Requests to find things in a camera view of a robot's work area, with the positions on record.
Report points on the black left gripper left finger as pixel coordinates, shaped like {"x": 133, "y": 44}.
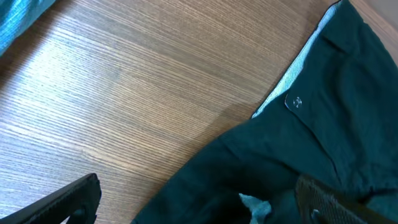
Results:
{"x": 76, "y": 203}

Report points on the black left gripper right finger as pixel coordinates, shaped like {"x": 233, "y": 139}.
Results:
{"x": 317, "y": 203}

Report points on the dark green shorts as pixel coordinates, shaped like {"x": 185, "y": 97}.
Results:
{"x": 332, "y": 116}

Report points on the folded light blue jeans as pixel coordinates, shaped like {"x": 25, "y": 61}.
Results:
{"x": 17, "y": 16}

